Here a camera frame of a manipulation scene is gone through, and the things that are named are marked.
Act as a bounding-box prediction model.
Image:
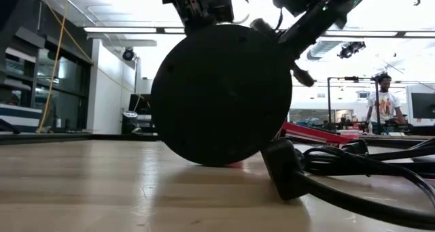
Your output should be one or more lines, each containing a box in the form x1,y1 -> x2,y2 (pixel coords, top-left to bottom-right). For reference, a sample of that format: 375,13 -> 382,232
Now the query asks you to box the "black lamp power cord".
260,136 -> 435,231

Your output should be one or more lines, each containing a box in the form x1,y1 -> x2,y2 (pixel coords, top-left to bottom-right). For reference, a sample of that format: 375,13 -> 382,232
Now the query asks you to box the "yellow hanging cable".
36,0 -> 95,134

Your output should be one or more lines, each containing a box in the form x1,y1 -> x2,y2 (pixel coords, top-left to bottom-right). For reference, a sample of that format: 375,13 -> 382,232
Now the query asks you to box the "red desk lamp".
150,23 -> 370,168

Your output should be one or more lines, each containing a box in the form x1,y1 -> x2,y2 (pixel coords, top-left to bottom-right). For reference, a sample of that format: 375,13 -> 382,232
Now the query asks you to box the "black computer monitor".
128,93 -> 153,116
411,92 -> 435,120

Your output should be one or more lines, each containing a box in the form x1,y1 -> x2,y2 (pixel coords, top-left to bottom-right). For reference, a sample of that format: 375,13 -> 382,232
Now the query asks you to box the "dark glass shelving unit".
0,24 -> 94,134

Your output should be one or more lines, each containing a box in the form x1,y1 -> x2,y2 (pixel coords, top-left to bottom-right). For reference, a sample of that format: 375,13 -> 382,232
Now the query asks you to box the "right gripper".
250,2 -> 341,88

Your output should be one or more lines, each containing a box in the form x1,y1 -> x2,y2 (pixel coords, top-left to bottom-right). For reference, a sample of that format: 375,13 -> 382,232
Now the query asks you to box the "black waste bin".
121,110 -> 139,135

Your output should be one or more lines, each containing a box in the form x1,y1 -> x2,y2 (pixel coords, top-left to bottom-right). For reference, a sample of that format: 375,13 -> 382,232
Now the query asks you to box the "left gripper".
160,0 -> 236,34

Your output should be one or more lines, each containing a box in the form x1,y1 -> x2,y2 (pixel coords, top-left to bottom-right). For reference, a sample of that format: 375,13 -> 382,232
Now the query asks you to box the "person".
365,72 -> 408,135

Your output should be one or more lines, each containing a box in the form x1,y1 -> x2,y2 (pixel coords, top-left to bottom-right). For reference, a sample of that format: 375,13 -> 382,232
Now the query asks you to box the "black aluminium table frame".
0,132 -> 435,150

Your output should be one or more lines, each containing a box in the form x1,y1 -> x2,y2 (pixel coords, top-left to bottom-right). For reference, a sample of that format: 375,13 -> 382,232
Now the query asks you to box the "black ceiling spotlight cluster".
337,41 -> 367,60

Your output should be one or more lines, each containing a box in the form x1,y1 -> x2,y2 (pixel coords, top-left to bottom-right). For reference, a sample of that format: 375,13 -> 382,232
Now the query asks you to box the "long ceiling light strip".
84,27 -> 435,38

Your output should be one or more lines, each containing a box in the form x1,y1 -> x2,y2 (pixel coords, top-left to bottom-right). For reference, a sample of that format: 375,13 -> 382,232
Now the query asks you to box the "black camera stand frame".
326,74 -> 390,135

